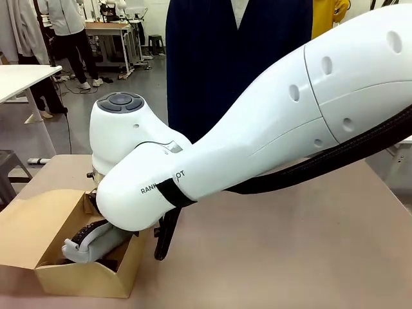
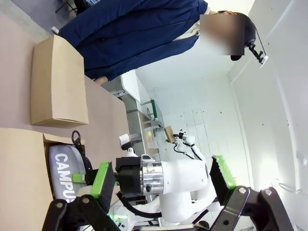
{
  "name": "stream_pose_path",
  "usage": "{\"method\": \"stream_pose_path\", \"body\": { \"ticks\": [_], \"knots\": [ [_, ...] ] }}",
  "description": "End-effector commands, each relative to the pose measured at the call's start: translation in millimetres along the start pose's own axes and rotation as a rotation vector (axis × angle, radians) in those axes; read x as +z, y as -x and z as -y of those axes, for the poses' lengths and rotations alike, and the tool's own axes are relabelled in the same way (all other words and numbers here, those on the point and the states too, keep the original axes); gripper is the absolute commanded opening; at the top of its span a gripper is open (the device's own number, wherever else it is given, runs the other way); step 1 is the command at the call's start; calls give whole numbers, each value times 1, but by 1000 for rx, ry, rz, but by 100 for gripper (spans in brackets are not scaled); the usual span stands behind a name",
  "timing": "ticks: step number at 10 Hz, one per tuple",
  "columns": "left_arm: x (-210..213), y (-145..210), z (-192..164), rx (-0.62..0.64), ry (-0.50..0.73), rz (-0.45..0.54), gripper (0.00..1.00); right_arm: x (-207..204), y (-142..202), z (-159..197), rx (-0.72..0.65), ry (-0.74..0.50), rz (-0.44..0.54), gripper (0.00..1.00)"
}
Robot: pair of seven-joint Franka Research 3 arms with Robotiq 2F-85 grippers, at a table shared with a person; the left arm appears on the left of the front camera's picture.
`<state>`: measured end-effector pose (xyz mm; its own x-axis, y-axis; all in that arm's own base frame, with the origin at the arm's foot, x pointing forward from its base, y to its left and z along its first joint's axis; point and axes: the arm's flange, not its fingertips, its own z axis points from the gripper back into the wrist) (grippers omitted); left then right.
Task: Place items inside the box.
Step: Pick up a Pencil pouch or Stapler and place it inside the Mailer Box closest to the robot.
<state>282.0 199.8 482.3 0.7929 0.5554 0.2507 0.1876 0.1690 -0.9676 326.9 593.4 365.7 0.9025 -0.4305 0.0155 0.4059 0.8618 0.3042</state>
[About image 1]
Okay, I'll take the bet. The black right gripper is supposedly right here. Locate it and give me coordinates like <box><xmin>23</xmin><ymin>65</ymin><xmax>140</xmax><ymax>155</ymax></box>
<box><xmin>84</xmin><ymin>189</ymin><xmax>101</xmax><ymax>216</ymax></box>

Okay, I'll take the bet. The grey CAMPUS pencil pouch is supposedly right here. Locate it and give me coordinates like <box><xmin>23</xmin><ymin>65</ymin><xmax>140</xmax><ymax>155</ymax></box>
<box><xmin>61</xmin><ymin>220</ymin><xmax>140</xmax><ymax>266</ymax></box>

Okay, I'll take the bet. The large open cardboard box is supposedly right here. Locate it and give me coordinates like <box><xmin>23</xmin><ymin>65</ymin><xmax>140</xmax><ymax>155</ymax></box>
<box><xmin>0</xmin><ymin>189</ymin><xmax>146</xmax><ymax>299</ymax></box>

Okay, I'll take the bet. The grey metal stool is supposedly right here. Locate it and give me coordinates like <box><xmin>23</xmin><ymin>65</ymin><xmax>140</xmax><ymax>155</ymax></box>
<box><xmin>0</xmin><ymin>149</ymin><xmax>33</xmax><ymax>204</ymax></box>

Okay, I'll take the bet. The white table with slanted leg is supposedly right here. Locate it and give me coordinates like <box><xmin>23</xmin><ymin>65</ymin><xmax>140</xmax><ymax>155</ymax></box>
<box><xmin>0</xmin><ymin>64</ymin><xmax>63</xmax><ymax>156</ymax></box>

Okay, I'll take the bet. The dark plastic stool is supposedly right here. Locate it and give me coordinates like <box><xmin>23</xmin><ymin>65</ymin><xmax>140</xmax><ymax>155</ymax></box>
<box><xmin>147</xmin><ymin>34</ymin><xmax>167</xmax><ymax>56</ymax></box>

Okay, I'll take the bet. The person in white jacket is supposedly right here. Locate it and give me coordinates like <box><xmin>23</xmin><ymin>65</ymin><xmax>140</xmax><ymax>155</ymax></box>
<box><xmin>38</xmin><ymin>0</ymin><xmax>104</xmax><ymax>91</ymax></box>

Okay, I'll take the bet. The person in navy coat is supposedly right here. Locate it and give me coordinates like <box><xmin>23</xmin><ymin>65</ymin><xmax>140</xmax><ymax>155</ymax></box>
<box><xmin>165</xmin><ymin>0</ymin><xmax>314</xmax><ymax>144</ymax></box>

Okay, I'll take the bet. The person in grey hoodie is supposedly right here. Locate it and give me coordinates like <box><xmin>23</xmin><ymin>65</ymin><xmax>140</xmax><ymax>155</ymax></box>
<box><xmin>0</xmin><ymin>0</ymin><xmax>68</xmax><ymax>119</ymax></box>

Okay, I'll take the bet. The person in yellow hoodie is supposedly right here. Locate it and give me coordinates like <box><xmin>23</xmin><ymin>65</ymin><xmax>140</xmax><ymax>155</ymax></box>
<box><xmin>310</xmin><ymin>0</ymin><xmax>351</xmax><ymax>41</ymax></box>

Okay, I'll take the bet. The wood-top workbench white frame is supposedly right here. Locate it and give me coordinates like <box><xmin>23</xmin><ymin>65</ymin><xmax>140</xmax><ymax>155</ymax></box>
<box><xmin>84</xmin><ymin>19</ymin><xmax>145</xmax><ymax>79</ymax></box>

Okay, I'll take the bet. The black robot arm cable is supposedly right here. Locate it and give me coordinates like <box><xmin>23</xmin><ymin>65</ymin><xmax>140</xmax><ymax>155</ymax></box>
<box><xmin>153</xmin><ymin>104</ymin><xmax>412</xmax><ymax>262</ymax></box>

